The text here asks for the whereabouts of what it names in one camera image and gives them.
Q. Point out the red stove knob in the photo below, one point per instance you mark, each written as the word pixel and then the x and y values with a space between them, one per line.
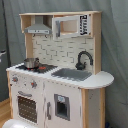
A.
pixel 33 84
pixel 15 79

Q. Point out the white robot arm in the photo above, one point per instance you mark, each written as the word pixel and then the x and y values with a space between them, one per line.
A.
pixel 13 123

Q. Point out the oven door with handle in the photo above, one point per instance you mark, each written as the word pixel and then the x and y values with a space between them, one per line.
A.
pixel 27 107

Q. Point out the grey toy sink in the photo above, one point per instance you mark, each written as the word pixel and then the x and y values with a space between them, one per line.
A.
pixel 72 74

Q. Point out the black toy stovetop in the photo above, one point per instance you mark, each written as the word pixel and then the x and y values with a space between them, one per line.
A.
pixel 42 68

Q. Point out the grey range hood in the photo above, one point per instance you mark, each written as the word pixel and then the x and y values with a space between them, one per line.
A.
pixel 42 25

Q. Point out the wooden toy kitchen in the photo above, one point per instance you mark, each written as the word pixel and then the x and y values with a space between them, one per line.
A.
pixel 87 98

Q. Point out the grey cabinet door handle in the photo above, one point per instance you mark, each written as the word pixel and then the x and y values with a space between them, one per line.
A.
pixel 48 111

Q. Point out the red right stove knob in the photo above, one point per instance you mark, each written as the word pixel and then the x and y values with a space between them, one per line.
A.
pixel 33 84

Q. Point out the white microwave door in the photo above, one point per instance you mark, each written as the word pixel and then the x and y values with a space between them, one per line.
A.
pixel 71 26

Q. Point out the grey ice dispenser panel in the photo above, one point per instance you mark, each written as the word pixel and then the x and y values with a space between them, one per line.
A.
pixel 62 107

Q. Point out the black toy faucet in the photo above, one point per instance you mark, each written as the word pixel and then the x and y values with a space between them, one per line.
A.
pixel 81 64

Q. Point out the small metal pot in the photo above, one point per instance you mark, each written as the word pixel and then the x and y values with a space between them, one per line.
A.
pixel 31 63

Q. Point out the red left stove knob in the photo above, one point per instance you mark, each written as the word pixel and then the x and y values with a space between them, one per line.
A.
pixel 15 79

